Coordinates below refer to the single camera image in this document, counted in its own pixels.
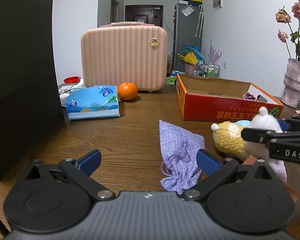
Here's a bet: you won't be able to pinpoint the red cardboard box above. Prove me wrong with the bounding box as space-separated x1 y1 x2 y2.
176 74 283 122

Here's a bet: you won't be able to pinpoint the pink textured vase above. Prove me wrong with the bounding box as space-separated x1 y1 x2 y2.
281 58 300 108

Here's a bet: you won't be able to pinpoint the blue tissue pack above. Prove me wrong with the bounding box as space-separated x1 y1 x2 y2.
65 85 120 120

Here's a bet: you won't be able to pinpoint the grey refrigerator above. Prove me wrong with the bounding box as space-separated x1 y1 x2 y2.
173 3 202 72

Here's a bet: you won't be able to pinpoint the pink ribbed suitcase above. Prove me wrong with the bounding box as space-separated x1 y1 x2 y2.
81 22 168 92

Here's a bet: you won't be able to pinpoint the red bowl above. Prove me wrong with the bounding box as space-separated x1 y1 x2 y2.
63 76 81 84

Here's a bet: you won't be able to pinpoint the dark brown entrance door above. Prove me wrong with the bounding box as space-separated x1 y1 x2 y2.
125 5 164 27

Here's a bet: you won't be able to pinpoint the pink satin scrunchie bonnet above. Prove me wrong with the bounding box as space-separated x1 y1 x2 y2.
242 92 257 101

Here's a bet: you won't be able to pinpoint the wire trolley with bottles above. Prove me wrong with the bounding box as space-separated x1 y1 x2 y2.
193 63 220 77

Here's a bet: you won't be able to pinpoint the lavender towel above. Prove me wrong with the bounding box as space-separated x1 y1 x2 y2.
265 158 287 183

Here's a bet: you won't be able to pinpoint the black paper shopping bag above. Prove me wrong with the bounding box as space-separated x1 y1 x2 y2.
0 0 64 180

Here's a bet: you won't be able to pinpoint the orange tangerine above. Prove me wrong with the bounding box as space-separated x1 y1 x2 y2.
117 82 138 101

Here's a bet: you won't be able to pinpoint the wall electrical panel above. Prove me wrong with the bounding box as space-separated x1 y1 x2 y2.
212 0 223 11

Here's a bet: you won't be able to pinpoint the dried pink roses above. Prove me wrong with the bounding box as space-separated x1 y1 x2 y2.
275 0 300 62

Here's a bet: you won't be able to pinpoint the white alpaca plush toy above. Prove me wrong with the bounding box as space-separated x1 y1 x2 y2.
211 107 283 161

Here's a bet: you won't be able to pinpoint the lilac drawstring pouch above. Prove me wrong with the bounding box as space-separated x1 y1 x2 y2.
159 120 205 194

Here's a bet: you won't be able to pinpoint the pink layered sponge block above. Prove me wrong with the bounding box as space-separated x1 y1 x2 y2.
242 154 299 202

